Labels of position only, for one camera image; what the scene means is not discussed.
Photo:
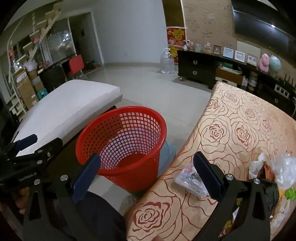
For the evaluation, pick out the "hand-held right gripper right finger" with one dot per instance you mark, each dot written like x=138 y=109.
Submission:
x=207 y=173

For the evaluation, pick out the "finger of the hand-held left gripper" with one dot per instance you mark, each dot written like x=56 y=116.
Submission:
x=49 y=148
x=26 y=141

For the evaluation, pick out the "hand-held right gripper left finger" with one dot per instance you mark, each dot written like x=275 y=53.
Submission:
x=84 y=180

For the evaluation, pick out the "clear packet with colourful pieces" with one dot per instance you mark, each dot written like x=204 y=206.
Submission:
x=187 y=178

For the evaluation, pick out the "white plastic bag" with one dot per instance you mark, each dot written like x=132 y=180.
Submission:
x=256 y=164

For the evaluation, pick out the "red plastic mesh basket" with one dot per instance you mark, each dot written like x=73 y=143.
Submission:
x=138 y=171

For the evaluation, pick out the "brown orange snack packet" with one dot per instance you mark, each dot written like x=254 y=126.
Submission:
x=266 y=170

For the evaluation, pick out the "black plastic wrapper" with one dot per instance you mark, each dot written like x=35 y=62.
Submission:
x=271 y=194

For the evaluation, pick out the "yellow snack wrapper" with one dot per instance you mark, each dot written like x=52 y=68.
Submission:
x=282 y=192

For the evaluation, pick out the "clear plastic bag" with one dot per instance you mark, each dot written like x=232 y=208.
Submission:
x=285 y=169

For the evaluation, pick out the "white paper tissue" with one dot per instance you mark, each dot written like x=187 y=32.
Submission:
x=281 y=216

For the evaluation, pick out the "light blue stool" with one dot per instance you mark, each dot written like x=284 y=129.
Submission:
x=168 y=155

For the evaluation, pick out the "person's dark pants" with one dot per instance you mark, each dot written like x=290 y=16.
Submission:
x=101 y=220

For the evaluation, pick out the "white cushioned wooden bench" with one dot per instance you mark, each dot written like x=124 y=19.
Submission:
x=69 y=109

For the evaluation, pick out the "rose patterned tablecloth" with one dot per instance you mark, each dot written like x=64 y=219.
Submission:
x=231 y=129

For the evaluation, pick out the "stack of cardboard boxes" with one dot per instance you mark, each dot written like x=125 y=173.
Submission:
x=27 y=90

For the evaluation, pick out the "black chair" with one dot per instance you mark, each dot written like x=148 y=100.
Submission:
x=52 y=77

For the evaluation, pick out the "red chair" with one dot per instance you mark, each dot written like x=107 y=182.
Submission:
x=75 y=64

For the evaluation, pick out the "colourful toy boxes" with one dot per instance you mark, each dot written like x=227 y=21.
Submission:
x=92 y=64

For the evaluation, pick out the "brown wooden drawer box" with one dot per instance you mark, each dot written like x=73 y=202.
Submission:
x=227 y=76

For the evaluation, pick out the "stacked round jars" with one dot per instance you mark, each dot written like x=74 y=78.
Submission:
x=253 y=80

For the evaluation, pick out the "glass sliding door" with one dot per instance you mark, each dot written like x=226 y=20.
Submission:
x=60 y=39

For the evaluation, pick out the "dark television cabinet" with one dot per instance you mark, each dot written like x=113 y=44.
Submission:
x=196 y=67

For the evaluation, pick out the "green papers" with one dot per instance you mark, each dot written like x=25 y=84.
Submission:
x=227 y=66

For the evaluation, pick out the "white power strip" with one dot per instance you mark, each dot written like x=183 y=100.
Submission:
x=281 y=91

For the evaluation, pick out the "large clear water bottle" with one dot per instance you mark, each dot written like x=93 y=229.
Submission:
x=166 y=61

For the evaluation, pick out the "black router with antennas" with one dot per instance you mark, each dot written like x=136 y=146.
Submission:
x=286 y=82

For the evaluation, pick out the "pink plush toy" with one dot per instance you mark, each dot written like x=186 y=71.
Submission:
x=264 y=62

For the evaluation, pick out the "glass dome ornament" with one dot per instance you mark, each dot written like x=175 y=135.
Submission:
x=208 y=47

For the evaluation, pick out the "small blue ornament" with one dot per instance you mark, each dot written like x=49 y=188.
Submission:
x=198 y=47

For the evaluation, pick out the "light blue globe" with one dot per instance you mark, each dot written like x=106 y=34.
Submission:
x=275 y=63

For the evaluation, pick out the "white toy robot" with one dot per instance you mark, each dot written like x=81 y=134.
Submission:
x=188 y=44

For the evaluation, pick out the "black flat television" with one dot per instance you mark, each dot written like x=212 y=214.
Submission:
x=259 y=27

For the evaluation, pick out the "wooden stepped wall shelf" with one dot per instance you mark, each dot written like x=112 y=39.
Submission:
x=47 y=25

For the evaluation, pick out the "white picture frame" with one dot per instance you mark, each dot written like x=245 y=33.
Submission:
x=239 y=55
x=251 y=59
x=228 y=52

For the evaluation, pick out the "small dark picture frame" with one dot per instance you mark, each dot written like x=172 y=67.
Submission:
x=217 y=49

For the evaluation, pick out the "white rectangular wall board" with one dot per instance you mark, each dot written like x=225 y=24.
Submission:
x=248 y=46

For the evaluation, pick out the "red festive wall poster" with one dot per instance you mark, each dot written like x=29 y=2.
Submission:
x=177 y=34

